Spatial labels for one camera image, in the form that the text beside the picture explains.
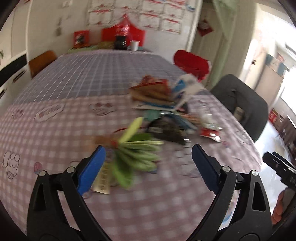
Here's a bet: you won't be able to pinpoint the white blue medicine box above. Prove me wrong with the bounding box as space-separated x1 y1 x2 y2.
132 74 208 112

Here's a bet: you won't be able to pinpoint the red cardboard box trash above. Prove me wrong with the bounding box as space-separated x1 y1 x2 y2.
129 75 174 106

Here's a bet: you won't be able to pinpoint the teal small box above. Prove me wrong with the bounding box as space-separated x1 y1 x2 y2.
144 109 168 122

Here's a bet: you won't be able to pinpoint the person's right hand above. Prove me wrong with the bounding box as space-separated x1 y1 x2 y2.
271 190 285 225

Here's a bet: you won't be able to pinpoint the red gift box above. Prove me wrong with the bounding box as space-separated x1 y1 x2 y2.
268 108 278 123

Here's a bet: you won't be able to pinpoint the grey jacket on chair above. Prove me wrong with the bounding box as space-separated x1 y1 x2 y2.
210 74 268 142

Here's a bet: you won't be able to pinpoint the black snack wrapper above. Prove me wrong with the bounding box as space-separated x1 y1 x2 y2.
145 117 186 146

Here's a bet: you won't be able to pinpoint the pink checkered tablecloth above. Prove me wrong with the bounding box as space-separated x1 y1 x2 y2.
0 49 263 241

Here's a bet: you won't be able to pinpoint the red cushion chair cover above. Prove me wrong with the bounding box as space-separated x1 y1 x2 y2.
173 50 212 81

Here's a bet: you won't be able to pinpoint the orange wooden chair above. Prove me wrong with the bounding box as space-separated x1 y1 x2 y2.
28 50 57 78

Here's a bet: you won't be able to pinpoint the red paper decoration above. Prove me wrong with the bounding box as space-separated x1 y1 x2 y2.
197 20 213 37

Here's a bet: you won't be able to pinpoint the black bottle box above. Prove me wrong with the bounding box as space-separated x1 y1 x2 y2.
114 36 127 50

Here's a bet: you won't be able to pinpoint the white paper cup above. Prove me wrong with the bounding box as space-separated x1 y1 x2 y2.
129 40 139 52

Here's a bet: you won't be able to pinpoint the red bag on table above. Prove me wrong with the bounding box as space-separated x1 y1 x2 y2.
101 14 146 47

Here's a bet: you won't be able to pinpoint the red photo frame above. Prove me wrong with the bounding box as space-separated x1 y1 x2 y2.
73 30 90 48

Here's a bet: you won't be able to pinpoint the certificates on wall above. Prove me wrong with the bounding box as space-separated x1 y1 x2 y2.
87 1 197 35

